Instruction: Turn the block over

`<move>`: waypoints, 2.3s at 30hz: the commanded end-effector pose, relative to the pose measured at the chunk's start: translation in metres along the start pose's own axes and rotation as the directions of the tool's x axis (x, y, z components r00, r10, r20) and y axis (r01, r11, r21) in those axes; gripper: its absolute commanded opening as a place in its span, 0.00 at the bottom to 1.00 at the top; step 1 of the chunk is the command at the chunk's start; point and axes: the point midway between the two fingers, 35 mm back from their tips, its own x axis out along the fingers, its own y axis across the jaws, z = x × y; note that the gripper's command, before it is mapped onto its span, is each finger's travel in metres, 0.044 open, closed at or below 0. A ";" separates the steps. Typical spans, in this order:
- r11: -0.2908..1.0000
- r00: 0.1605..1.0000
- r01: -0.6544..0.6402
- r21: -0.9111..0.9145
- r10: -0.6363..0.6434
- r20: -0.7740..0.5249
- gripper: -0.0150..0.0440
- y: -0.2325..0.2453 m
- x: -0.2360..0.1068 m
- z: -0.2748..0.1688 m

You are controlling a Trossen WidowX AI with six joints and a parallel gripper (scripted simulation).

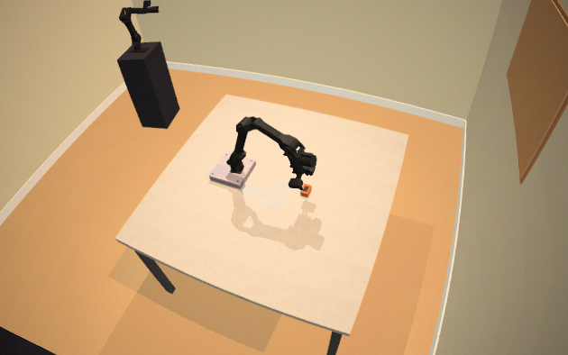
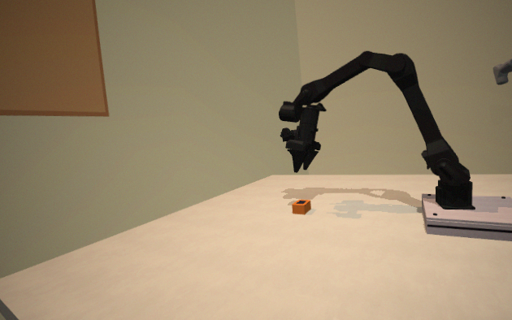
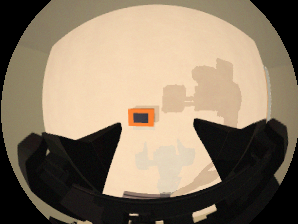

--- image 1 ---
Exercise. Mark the orange block with dark square face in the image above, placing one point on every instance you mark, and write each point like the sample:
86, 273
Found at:
306, 190

